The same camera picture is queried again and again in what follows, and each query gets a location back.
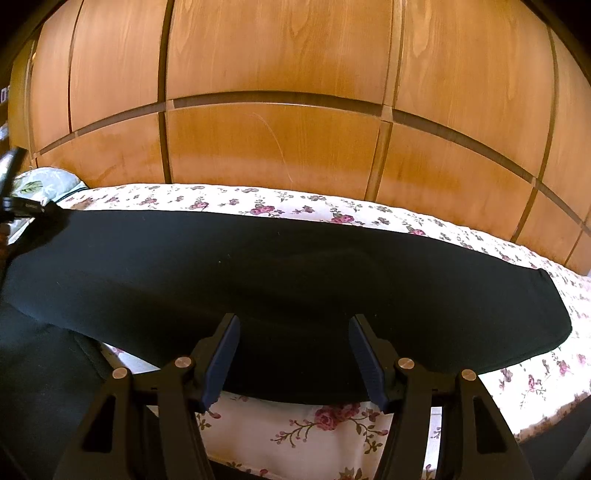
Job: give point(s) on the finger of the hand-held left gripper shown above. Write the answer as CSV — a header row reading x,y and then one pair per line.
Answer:
x,y
32,208

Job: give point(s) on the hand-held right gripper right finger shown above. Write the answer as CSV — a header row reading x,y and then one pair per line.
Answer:
x,y
367,364

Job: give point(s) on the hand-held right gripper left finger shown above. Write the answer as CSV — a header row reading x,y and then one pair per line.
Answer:
x,y
224,364

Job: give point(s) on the black pants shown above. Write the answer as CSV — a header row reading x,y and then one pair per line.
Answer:
x,y
277,277

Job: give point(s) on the leaf print pillow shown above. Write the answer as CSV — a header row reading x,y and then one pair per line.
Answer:
x,y
41,184

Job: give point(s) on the floral bed sheet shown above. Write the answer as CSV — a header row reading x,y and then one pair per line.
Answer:
x,y
531,383

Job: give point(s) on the dark cloth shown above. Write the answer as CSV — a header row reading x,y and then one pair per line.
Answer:
x,y
41,392

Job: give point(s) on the wooden wardrobe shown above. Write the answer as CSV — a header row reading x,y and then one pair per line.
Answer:
x,y
277,138

